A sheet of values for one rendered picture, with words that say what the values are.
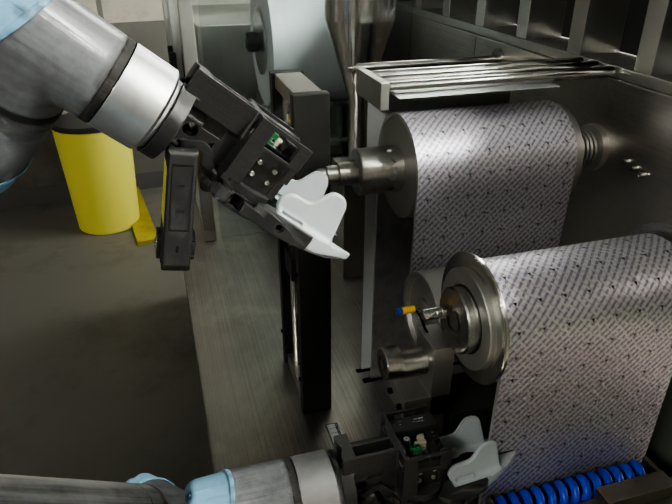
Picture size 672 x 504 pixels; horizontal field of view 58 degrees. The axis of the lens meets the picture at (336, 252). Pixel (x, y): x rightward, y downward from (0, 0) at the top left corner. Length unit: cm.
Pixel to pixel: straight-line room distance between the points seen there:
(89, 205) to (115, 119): 332
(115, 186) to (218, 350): 262
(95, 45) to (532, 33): 84
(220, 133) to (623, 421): 58
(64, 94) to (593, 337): 56
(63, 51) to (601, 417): 67
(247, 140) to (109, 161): 320
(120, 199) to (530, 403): 329
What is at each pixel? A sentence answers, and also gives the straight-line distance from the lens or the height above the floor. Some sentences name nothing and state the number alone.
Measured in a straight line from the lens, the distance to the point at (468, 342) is 66.
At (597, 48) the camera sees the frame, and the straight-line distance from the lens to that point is 107.
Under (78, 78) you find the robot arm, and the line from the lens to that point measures 49.
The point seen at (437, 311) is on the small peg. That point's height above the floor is 125.
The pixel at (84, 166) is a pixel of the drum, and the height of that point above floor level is 44.
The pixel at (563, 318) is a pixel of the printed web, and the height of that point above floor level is 127.
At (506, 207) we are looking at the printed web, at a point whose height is 129.
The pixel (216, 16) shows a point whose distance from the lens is 148.
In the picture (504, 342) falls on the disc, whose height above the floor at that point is 127.
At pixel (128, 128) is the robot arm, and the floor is 150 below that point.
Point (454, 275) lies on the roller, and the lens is 69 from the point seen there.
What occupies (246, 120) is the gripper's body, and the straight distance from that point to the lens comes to 52.
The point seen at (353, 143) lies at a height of 122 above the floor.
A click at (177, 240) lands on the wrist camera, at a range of 54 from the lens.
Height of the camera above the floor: 163
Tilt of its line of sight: 28 degrees down
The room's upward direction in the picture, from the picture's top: straight up
